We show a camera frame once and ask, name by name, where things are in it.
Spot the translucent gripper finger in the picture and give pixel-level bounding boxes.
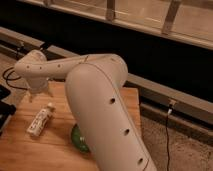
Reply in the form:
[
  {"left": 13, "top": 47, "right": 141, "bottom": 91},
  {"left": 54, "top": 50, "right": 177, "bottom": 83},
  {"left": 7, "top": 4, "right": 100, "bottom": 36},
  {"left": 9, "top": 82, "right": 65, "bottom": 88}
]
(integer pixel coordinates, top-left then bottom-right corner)
[
  {"left": 47, "top": 91, "right": 53, "bottom": 97},
  {"left": 28, "top": 93, "right": 32, "bottom": 102}
]

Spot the white labelled bottle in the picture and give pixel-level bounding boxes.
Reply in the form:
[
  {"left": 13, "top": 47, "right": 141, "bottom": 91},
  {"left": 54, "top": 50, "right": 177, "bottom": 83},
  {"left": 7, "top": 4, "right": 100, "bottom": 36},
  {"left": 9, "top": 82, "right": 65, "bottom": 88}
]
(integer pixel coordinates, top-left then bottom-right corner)
[{"left": 26, "top": 103, "right": 55, "bottom": 136}]

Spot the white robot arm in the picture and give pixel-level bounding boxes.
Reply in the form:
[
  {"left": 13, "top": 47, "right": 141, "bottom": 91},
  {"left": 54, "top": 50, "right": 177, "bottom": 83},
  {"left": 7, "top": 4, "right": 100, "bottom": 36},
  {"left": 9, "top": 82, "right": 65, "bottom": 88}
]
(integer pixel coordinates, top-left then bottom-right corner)
[{"left": 14, "top": 50, "right": 157, "bottom": 171}]

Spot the green ceramic bowl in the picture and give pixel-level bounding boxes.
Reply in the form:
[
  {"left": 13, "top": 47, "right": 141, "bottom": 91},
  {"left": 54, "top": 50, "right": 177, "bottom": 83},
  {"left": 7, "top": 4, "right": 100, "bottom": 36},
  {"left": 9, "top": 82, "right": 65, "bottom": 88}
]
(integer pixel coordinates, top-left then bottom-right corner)
[{"left": 71, "top": 124, "right": 90, "bottom": 153}]

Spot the black equipment at left edge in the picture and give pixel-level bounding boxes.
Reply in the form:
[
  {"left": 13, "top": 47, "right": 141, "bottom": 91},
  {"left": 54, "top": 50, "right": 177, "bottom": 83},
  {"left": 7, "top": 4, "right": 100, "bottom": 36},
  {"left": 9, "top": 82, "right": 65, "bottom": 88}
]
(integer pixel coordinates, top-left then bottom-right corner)
[{"left": 0, "top": 84, "right": 16, "bottom": 135}]

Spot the black coiled cable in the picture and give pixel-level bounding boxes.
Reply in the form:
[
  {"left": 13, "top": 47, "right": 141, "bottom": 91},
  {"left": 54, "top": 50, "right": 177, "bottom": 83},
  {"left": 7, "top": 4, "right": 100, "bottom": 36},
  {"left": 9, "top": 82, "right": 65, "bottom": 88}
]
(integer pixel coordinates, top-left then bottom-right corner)
[{"left": 2, "top": 65, "right": 31, "bottom": 90}]

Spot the black cable with plug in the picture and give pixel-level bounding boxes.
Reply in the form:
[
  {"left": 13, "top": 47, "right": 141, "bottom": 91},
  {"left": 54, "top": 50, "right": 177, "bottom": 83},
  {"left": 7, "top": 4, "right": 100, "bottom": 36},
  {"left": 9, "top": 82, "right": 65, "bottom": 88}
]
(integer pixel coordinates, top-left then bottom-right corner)
[{"left": 165, "top": 99, "right": 178, "bottom": 171}]

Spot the grey floor rail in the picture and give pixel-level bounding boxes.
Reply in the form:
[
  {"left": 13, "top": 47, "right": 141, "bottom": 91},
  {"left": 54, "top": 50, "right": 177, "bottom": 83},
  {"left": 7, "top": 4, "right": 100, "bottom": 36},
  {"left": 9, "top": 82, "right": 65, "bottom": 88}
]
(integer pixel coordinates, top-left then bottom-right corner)
[{"left": 0, "top": 27, "right": 213, "bottom": 146}]

